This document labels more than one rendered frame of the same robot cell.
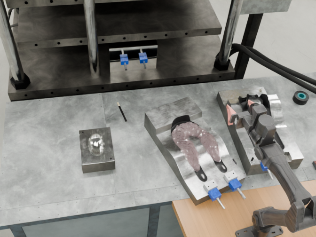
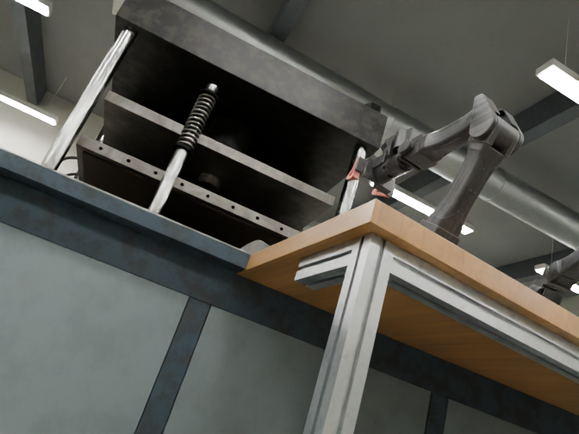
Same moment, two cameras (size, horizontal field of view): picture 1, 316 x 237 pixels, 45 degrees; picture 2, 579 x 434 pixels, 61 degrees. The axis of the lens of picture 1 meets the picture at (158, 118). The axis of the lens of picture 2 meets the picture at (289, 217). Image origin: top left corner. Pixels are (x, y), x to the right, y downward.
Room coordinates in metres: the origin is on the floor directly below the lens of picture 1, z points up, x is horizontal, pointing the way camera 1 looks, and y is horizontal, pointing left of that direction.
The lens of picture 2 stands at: (-0.20, -0.17, 0.45)
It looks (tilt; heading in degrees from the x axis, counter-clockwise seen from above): 24 degrees up; 1
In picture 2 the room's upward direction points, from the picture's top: 19 degrees clockwise
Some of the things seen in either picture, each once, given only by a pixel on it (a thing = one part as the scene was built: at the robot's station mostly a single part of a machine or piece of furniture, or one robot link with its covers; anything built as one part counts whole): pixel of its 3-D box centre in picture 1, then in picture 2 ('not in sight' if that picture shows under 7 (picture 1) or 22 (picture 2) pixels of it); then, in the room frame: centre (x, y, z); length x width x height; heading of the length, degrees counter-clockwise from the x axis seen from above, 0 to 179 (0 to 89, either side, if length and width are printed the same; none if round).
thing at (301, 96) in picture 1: (300, 98); not in sight; (1.52, -0.78, 0.82); 0.08 x 0.08 x 0.04
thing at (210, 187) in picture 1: (216, 196); not in sight; (0.84, -0.28, 0.86); 0.13 x 0.05 x 0.05; 32
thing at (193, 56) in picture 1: (117, 39); not in sight; (1.97, 0.30, 0.76); 1.30 x 0.84 x 0.06; 105
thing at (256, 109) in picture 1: (254, 115); (388, 157); (0.97, -0.36, 1.25); 0.07 x 0.06 x 0.11; 113
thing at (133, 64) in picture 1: (127, 31); not in sight; (1.90, 0.23, 0.87); 0.50 x 0.27 x 0.17; 15
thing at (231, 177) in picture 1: (236, 186); not in sight; (0.89, -0.37, 0.86); 0.13 x 0.05 x 0.05; 32
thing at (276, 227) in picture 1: (261, 229); not in sight; (0.71, -0.47, 0.84); 0.20 x 0.07 x 0.08; 113
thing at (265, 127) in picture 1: (265, 137); (409, 146); (0.88, -0.39, 1.24); 0.12 x 0.09 x 0.12; 23
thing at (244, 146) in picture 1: (257, 122); not in sight; (1.27, -0.50, 0.87); 0.50 x 0.26 x 0.14; 15
